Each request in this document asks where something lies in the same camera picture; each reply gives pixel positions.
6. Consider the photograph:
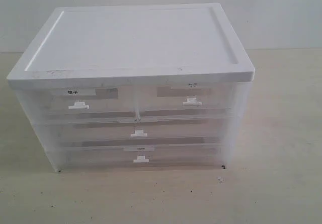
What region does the wide clear drawer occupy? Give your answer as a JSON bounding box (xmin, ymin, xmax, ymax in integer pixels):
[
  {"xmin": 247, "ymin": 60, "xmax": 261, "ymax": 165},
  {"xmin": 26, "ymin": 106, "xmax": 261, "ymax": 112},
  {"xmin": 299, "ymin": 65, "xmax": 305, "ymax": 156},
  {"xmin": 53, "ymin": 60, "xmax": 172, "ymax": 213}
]
[
  {"xmin": 50, "ymin": 143, "xmax": 227, "ymax": 171},
  {"xmin": 48, "ymin": 118, "xmax": 228, "ymax": 146}
]

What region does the top right small drawer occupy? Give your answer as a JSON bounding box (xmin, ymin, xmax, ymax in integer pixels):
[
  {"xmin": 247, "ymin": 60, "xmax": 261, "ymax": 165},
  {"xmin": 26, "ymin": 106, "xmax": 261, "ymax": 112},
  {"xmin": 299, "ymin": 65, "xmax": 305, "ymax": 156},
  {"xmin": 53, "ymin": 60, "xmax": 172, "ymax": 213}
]
[{"xmin": 136, "ymin": 84, "xmax": 231, "ymax": 111}]

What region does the small drawer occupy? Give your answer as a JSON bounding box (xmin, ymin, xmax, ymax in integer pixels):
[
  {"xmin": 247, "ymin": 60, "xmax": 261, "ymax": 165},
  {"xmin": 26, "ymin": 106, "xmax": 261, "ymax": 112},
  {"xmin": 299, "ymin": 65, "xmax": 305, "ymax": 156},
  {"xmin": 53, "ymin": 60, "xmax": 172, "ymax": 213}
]
[
  {"xmin": 32, "ymin": 87, "xmax": 141, "ymax": 119},
  {"xmin": 136, "ymin": 84, "xmax": 231, "ymax": 111}
]

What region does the white plastic drawer cabinet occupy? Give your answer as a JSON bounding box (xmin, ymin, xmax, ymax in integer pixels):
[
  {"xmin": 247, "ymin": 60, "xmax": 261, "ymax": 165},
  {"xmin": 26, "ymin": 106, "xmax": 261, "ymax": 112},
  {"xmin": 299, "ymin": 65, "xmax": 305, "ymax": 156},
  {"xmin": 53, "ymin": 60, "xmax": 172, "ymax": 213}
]
[{"xmin": 7, "ymin": 3, "xmax": 255, "ymax": 172}]

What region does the top left small drawer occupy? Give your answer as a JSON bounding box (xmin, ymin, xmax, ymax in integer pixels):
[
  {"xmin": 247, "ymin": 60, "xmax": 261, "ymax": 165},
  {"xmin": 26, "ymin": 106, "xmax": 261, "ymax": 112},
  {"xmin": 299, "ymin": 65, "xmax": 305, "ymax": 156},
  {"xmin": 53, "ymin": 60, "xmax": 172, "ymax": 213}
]
[{"xmin": 32, "ymin": 87, "xmax": 141, "ymax": 119}]

